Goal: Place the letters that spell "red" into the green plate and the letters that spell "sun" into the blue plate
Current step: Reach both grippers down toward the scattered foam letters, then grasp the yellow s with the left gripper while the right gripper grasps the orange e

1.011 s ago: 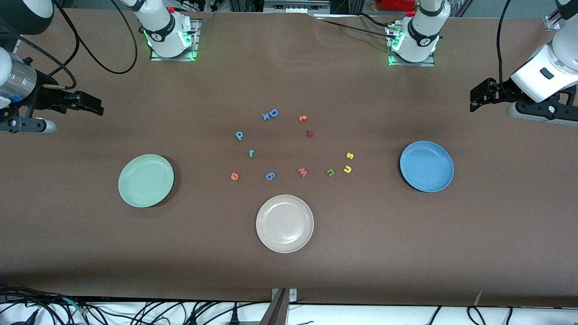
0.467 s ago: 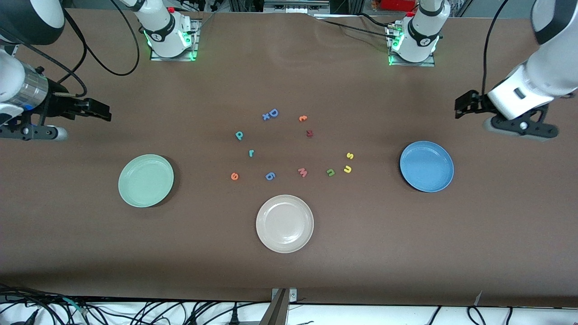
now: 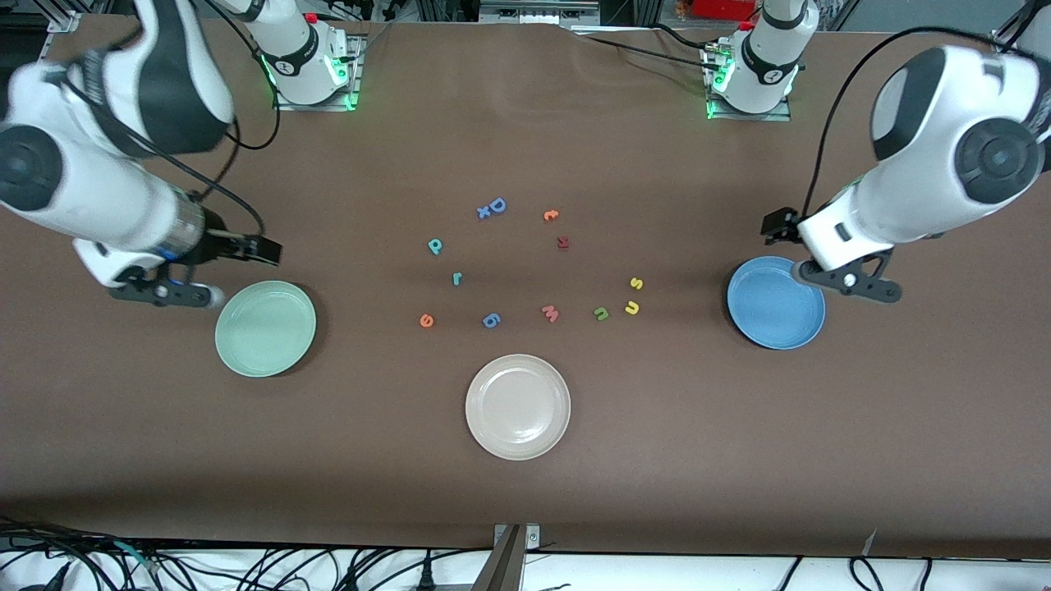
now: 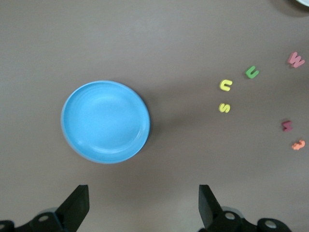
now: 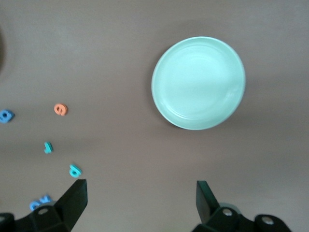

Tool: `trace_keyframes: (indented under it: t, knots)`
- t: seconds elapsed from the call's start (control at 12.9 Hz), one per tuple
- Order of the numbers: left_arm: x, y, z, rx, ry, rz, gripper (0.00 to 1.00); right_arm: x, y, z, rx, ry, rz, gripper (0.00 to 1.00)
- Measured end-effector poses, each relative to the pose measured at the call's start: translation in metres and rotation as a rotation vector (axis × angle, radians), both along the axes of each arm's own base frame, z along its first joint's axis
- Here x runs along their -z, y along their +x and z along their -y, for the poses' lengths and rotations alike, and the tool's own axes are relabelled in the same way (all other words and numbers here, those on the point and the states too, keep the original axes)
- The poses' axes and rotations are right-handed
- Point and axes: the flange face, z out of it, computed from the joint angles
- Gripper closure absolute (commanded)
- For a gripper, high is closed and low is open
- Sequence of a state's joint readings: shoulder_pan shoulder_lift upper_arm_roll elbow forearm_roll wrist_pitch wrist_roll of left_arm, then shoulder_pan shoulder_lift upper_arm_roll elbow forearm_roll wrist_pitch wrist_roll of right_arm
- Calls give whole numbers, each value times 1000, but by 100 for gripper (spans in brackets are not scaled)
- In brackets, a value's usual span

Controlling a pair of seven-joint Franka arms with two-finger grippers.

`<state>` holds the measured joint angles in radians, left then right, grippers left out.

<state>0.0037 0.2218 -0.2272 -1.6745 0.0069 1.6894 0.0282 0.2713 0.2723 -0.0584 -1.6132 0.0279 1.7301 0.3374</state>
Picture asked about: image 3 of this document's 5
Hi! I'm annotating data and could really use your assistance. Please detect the mint green plate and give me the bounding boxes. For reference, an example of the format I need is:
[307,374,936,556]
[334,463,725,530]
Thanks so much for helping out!
[214,280,318,378]

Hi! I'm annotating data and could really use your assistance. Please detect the blue plate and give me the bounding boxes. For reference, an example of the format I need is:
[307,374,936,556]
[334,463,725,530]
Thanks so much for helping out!
[726,256,827,351]

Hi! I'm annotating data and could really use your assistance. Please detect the red box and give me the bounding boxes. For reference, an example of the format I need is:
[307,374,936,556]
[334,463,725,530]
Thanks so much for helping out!
[694,0,756,21]

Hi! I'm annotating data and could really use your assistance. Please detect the white plate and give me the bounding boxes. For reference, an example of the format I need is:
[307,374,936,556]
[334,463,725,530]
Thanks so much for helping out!
[465,354,572,461]

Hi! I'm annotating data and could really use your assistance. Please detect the grey metal box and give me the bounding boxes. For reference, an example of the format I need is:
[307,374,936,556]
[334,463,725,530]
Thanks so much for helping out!
[480,0,600,25]

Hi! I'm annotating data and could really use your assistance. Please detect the black plug connector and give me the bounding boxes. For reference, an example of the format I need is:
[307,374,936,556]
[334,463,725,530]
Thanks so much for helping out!
[16,561,75,591]

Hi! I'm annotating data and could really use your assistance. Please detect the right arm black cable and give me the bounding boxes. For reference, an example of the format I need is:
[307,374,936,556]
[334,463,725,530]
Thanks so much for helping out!
[49,49,282,239]

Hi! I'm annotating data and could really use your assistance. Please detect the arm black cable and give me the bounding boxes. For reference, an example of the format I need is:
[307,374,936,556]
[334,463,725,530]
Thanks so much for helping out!
[49,49,282,239]
[801,25,1031,221]

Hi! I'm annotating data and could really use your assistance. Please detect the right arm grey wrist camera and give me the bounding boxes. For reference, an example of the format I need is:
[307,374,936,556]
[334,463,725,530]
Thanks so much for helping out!
[108,277,224,310]

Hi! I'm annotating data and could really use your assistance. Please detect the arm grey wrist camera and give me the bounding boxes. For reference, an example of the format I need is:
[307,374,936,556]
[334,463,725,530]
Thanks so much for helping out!
[108,277,224,310]
[791,259,905,305]

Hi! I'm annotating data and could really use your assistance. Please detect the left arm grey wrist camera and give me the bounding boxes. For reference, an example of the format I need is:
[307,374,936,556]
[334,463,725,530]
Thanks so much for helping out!
[791,259,905,305]

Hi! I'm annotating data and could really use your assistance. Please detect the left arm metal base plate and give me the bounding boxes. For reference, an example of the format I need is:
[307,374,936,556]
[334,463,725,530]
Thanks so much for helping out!
[704,41,793,122]

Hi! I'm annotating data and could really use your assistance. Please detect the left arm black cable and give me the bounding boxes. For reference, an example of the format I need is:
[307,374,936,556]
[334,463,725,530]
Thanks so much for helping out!
[801,25,1031,221]

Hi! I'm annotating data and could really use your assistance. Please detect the black table cable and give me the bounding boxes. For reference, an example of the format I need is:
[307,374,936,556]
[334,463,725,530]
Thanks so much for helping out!
[649,21,732,54]
[571,31,715,73]

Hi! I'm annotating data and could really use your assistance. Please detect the teal cable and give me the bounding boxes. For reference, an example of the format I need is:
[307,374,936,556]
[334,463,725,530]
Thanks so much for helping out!
[111,540,161,574]

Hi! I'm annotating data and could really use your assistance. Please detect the grey metal camera post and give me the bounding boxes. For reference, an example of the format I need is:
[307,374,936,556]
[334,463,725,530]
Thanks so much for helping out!
[472,524,541,591]

